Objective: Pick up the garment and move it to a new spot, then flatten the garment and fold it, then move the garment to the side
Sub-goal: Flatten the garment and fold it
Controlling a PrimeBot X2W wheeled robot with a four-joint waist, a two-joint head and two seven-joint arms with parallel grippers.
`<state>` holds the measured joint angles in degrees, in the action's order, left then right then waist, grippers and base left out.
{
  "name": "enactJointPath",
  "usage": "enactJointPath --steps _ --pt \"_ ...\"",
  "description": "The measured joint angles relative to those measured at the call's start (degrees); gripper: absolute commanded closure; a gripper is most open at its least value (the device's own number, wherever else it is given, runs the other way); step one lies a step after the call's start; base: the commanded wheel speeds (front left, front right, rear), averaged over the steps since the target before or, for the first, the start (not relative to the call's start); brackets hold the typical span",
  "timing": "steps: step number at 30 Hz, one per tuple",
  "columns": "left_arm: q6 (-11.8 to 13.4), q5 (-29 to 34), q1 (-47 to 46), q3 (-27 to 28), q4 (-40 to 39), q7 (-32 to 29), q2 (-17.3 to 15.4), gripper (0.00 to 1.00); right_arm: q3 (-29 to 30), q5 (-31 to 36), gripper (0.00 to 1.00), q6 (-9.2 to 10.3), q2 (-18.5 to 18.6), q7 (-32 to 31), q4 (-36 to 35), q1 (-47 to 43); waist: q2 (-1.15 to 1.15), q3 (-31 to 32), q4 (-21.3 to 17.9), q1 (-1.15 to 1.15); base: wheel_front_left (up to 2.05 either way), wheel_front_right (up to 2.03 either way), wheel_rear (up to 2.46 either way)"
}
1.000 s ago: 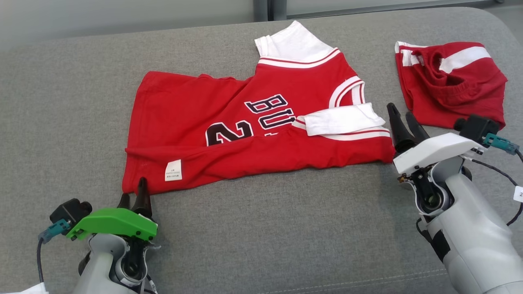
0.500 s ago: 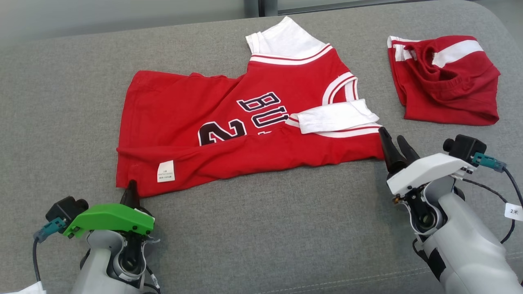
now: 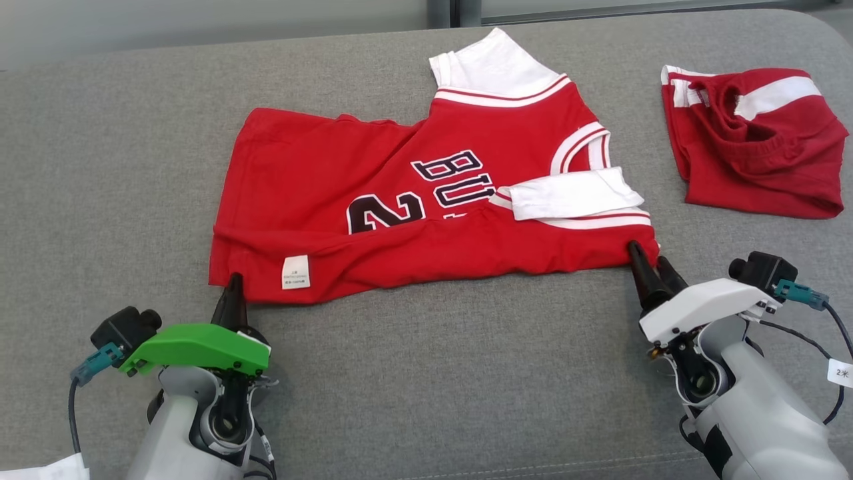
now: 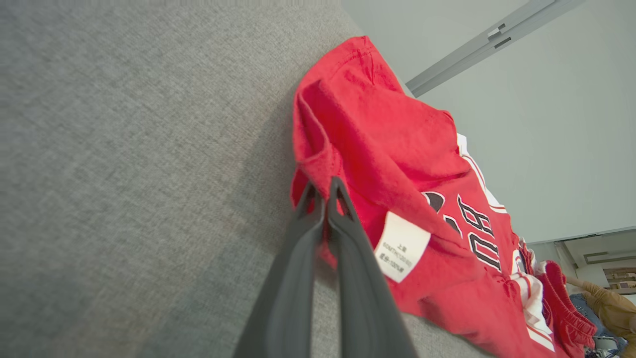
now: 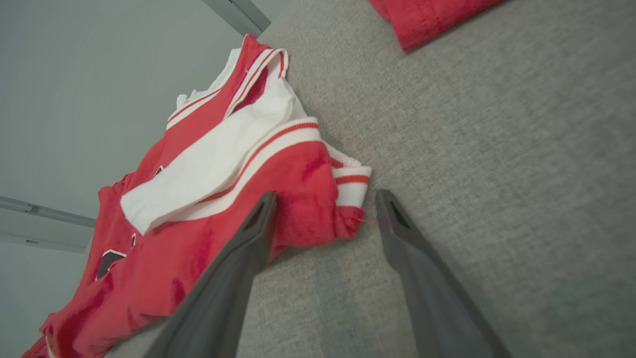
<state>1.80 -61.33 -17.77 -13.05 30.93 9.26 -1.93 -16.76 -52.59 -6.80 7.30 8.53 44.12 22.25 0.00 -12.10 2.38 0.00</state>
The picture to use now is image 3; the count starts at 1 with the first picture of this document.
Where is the red basketball jersey shirt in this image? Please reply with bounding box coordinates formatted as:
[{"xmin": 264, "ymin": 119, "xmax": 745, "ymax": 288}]
[{"xmin": 209, "ymin": 27, "xmax": 660, "ymax": 305}]

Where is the red shorts white stripe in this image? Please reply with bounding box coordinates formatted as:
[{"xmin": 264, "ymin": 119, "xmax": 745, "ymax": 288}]
[{"xmin": 661, "ymin": 65, "xmax": 849, "ymax": 219}]

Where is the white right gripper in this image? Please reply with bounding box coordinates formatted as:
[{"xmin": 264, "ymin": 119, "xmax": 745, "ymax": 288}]
[{"xmin": 626, "ymin": 240, "xmax": 780, "ymax": 347}]

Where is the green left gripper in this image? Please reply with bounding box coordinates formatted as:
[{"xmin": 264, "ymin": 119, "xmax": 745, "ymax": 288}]
[{"xmin": 120, "ymin": 272, "xmax": 271, "ymax": 377}]

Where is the grey partition post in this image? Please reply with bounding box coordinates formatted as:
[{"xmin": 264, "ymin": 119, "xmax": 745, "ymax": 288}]
[{"xmin": 426, "ymin": 0, "xmax": 482, "ymax": 29}]

